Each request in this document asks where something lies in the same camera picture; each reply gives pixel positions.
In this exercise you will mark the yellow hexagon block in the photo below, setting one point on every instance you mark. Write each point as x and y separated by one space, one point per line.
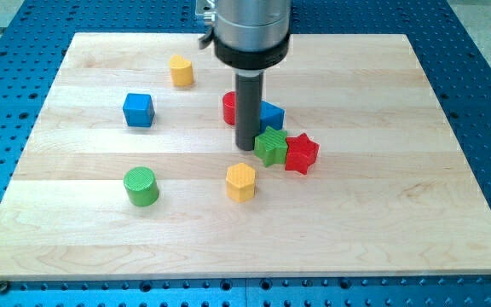
240 182

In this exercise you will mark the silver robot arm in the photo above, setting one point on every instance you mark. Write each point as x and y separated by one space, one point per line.
249 36

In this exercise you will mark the light wooden board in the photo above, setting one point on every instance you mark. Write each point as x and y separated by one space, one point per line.
390 193

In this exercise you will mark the red star block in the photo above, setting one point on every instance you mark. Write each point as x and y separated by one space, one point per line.
301 153

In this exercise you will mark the blue triangular block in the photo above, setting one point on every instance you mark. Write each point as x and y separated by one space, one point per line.
271 116

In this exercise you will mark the red cylinder block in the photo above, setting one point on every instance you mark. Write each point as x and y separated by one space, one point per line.
228 107

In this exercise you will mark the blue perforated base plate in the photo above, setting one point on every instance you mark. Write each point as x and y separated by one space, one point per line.
34 43

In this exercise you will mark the blue cube block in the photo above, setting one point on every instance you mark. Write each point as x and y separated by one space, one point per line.
138 110

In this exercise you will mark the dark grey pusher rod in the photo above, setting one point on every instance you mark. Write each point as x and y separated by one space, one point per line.
248 100

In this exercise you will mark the yellow heart block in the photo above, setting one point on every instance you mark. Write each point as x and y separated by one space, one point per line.
181 71

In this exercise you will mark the green cylinder block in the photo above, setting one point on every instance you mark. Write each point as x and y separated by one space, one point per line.
141 186

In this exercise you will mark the green star block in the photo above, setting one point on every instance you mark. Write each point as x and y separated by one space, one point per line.
271 146

